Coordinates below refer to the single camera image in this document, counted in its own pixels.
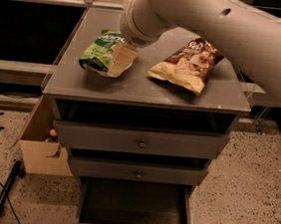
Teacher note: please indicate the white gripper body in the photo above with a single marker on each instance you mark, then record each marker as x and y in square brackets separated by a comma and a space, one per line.
[133, 33]

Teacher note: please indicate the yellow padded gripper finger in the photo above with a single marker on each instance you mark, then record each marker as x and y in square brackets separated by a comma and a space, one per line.
[123, 57]

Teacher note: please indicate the green rice chip bag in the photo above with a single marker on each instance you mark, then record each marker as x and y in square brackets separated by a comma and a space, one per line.
[99, 54]

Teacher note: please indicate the white paper bowl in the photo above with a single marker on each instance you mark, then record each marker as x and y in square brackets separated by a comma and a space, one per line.
[99, 71]

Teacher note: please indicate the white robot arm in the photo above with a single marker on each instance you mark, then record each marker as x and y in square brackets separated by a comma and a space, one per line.
[246, 36]

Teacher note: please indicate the brown yellow chip bag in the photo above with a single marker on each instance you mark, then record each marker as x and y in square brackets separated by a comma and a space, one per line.
[190, 67]

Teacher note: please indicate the grey drawer cabinet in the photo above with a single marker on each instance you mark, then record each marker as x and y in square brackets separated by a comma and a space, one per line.
[134, 100]

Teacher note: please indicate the grey middle drawer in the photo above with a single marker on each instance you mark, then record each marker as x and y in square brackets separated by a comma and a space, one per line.
[122, 170]

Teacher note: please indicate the grey drawer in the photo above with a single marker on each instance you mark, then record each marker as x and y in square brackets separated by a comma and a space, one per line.
[107, 138]
[112, 201]
[122, 170]

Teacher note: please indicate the grey top drawer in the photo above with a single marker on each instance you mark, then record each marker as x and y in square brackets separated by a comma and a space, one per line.
[107, 138]

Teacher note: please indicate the grey bottom drawer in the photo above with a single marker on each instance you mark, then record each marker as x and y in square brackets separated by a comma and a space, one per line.
[112, 201]

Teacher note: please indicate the orange ball in box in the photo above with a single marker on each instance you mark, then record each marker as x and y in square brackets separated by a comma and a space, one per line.
[52, 133]

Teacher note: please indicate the cardboard box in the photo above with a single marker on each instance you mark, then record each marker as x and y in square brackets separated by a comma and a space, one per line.
[41, 154]

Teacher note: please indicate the black floor pole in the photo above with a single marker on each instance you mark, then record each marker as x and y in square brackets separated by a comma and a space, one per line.
[15, 171]

